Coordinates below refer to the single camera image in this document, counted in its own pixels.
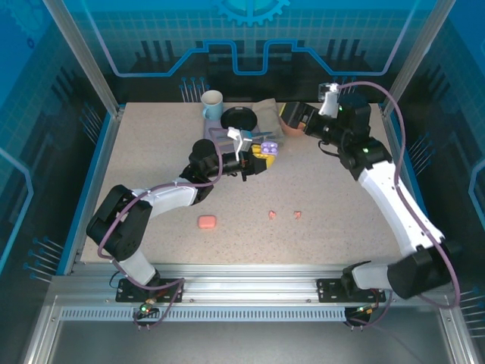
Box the yellow purple toy block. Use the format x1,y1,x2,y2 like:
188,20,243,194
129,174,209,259
260,140,283,158

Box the beige folded cloth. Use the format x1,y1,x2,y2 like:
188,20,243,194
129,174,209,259
251,98,286,146

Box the orange cup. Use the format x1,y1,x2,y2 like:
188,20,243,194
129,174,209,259
279,115,307,137

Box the black round plate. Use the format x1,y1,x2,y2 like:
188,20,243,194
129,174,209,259
221,105,259,132

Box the light blue mug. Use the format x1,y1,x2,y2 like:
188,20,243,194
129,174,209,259
200,89,225,121

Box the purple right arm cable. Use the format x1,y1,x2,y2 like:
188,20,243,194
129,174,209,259
336,80,462,331

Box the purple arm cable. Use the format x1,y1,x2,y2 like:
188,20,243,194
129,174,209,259
336,80,462,331
97,127,243,331

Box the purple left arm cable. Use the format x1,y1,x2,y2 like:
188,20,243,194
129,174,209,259
97,127,243,331

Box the aluminium frame post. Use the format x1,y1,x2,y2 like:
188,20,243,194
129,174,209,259
41,0,126,119
380,0,451,119

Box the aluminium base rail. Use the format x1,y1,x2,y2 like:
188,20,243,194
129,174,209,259
51,263,455,305

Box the slotted grey cable duct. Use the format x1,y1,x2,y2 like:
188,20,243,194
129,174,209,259
59,307,348,322

